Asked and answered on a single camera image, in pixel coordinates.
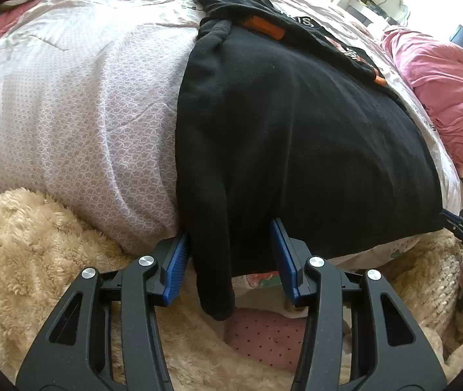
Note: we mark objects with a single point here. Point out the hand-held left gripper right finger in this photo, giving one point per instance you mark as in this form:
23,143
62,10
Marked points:
285,264

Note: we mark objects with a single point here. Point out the pink printed bed cover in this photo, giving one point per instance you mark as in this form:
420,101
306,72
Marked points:
72,110

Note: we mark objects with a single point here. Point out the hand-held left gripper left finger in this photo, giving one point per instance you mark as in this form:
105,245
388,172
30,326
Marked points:
176,269

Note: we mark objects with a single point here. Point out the white desk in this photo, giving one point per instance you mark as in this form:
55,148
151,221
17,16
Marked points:
372,12

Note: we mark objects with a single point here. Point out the pink dotted pants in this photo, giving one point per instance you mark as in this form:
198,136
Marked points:
264,338

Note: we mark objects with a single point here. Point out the pink duvet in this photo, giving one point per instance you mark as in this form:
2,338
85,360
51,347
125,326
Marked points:
451,89

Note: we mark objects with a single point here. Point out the black sweater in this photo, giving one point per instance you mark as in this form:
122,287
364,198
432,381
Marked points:
296,130

